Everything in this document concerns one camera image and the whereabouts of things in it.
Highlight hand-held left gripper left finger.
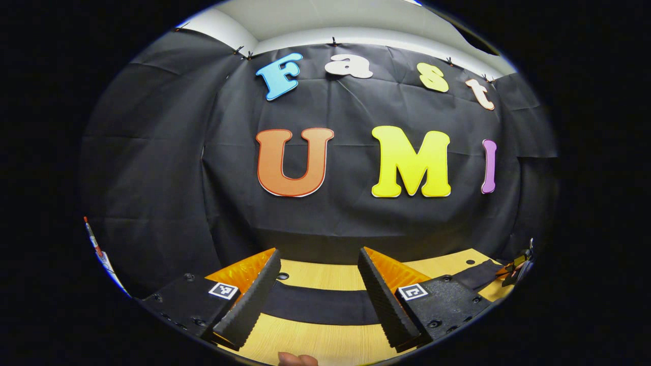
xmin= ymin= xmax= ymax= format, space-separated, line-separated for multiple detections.
xmin=136 ymin=248 xmax=282 ymax=351

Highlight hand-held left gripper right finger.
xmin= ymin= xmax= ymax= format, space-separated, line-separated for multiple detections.
xmin=358 ymin=247 xmax=492 ymax=353

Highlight dark grey jeans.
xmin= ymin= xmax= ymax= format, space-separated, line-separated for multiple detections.
xmin=262 ymin=258 xmax=507 ymax=327

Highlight black backdrop cloth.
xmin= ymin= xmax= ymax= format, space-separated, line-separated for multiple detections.
xmin=80 ymin=28 xmax=560 ymax=300

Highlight row of black cloth clips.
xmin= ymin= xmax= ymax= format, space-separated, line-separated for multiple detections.
xmin=175 ymin=21 xmax=496 ymax=84

